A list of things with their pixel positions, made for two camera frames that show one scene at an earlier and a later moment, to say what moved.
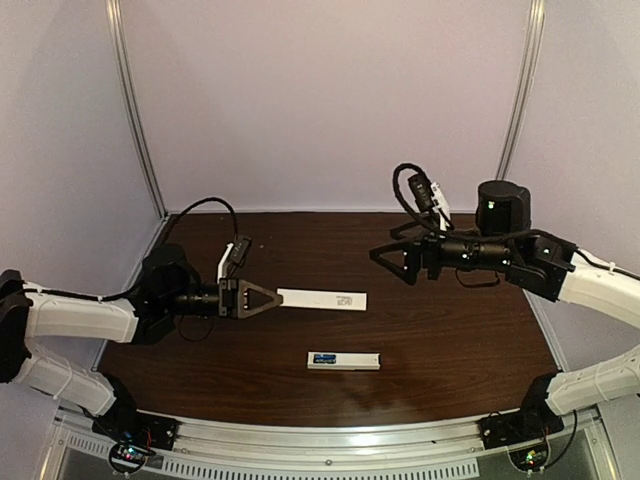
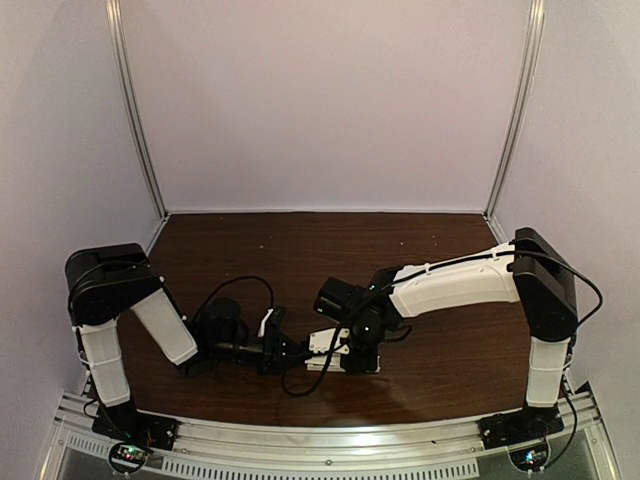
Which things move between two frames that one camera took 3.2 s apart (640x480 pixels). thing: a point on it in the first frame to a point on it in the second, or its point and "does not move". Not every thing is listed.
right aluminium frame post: x=531 y=64 does not move
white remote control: x=346 y=361 does not move
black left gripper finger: x=243 y=310 to x=294 y=359
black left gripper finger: x=243 y=287 to x=289 y=349
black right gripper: x=430 y=255 to x=360 y=362
